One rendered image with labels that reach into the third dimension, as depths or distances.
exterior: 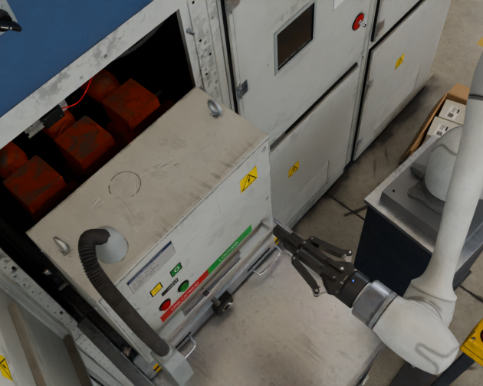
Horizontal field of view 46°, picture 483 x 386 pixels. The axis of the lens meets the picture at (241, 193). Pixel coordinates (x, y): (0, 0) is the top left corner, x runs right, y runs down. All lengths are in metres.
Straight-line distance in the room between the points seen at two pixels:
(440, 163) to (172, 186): 0.81
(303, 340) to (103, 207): 0.69
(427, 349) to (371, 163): 1.79
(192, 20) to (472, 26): 2.49
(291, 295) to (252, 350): 0.19
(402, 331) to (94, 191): 0.68
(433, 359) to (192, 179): 0.59
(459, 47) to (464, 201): 2.33
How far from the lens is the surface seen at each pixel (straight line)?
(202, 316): 1.56
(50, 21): 1.01
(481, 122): 1.14
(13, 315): 1.33
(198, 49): 1.35
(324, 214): 2.70
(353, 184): 2.79
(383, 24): 2.17
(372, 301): 1.18
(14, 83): 1.02
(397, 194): 1.85
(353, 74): 2.15
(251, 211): 1.39
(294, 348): 1.58
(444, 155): 1.66
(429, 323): 1.18
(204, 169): 1.18
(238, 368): 1.58
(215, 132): 1.24
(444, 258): 1.29
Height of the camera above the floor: 2.38
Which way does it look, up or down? 59 degrees down
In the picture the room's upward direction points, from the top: 8 degrees counter-clockwise
